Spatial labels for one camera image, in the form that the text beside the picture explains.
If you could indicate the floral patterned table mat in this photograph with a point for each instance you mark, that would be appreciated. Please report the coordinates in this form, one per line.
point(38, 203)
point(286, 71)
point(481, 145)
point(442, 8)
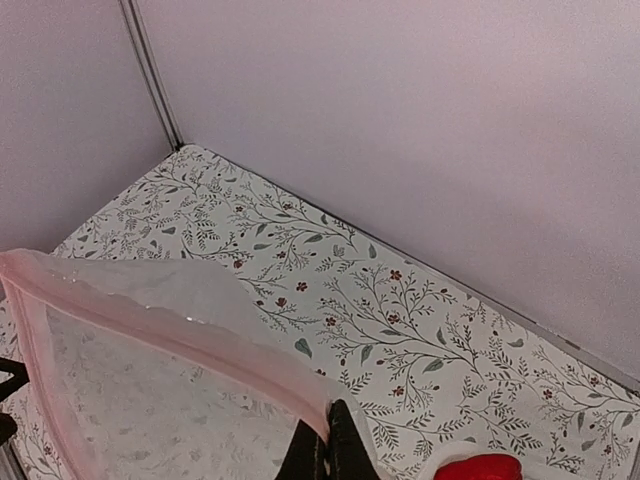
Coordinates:
point(427, 363)

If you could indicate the left aluminium corner post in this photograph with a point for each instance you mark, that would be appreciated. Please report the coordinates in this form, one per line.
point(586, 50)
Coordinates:
point(151, 75)

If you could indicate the white perforated plastic basket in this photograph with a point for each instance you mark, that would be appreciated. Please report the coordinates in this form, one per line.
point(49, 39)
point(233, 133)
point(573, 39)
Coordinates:
point(449, 453)

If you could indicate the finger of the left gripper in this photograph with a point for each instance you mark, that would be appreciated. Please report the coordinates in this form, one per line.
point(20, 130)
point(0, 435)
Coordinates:
point(18, 377)

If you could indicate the clear zip top bag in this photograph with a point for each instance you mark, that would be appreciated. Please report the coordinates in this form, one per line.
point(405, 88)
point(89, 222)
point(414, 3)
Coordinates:
point(160, 369)

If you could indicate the red bell pepper toy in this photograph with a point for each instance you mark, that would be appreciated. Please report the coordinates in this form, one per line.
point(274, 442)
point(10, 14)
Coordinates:
point(493, 466)

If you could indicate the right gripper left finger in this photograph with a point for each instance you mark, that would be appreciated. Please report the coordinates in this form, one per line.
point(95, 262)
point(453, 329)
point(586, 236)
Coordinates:
point(305, 457)

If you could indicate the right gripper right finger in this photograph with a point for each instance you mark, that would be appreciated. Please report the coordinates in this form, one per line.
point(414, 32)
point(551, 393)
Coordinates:
point(347, 456)

